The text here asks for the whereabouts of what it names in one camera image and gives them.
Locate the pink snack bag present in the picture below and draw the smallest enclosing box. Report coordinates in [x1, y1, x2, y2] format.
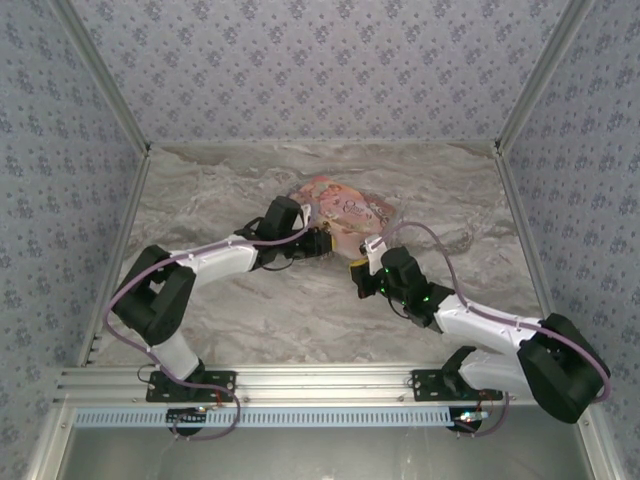
[292, 175, 402, 261]

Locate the black circuit board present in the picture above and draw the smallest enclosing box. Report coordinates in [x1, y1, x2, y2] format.
[448, 407, 489, 432]
[166, 407, 209, 427]

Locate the thin black cable right gripper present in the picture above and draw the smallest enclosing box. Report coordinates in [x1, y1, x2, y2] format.
[386, 293, 417, 322]

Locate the thin black cable gripper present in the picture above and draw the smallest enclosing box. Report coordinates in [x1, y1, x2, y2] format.
[386, 293, 417, 322]
[259, 248, 302, 274]

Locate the thin black cable left gripper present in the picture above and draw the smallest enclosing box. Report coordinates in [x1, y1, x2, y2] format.
[259, 248, 302, 274]

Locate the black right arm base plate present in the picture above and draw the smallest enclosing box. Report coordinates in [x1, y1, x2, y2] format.
[410, 368, 504, 403]

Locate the aluminium mounting rail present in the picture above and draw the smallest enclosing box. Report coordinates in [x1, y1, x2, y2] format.
[54, 364, 526, 407]

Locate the light blue slotted cable duct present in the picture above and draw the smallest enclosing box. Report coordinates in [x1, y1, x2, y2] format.
[73, 405, 454, 429]

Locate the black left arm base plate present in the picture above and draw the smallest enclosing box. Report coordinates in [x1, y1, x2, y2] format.
[145, 368, 238, 404]

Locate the aluminium frame post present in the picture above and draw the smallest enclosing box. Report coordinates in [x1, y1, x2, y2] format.
[493, 0, 597, 154]
[49, 0, 152, 157]

